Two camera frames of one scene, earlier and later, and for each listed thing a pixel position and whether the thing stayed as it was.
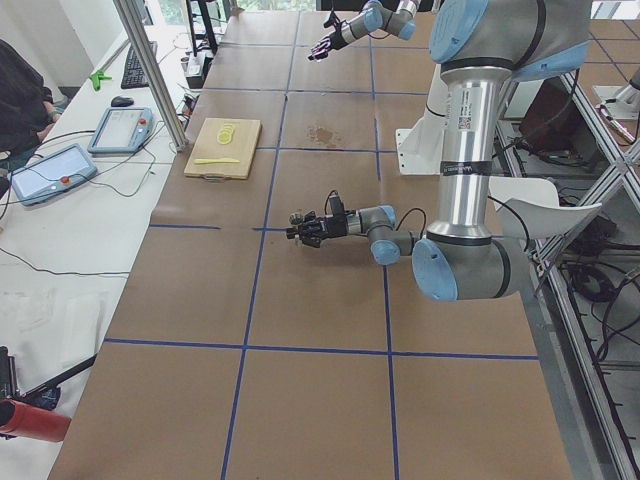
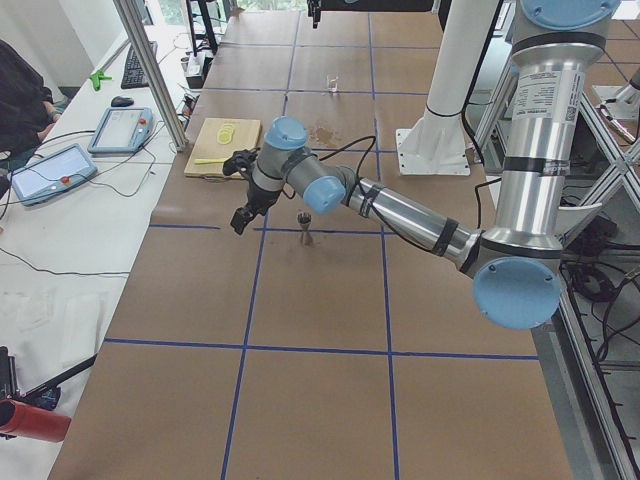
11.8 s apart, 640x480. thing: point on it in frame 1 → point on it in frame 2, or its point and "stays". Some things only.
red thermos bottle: x=19 y=420 stays
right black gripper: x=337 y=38 → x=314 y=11
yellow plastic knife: x=215 y=160 stays
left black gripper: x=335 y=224 → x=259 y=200
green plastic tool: x=96 y=78 stays
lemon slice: x=226 y=134 stays
